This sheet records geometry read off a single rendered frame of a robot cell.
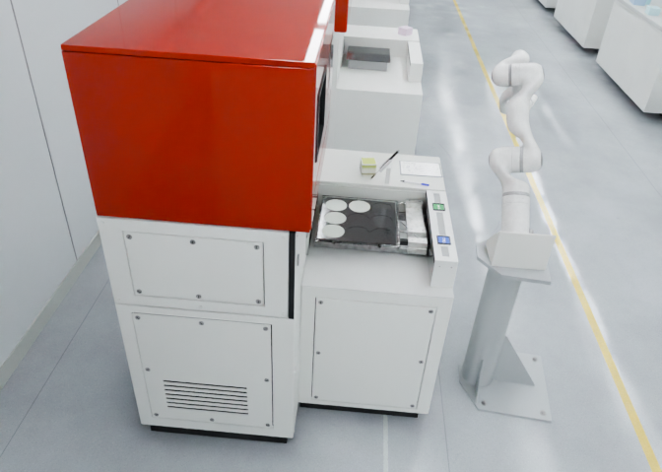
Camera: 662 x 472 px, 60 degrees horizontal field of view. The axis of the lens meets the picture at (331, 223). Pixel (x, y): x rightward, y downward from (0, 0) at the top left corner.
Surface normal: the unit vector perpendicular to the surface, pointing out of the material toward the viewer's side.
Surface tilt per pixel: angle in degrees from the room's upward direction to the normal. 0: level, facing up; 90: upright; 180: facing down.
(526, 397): 0
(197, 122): 90
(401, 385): 90
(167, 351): 90
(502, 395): 0
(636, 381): 0
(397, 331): 90
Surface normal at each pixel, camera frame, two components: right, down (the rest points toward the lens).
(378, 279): 0.05, -0.83
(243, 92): -0.07, 0.56
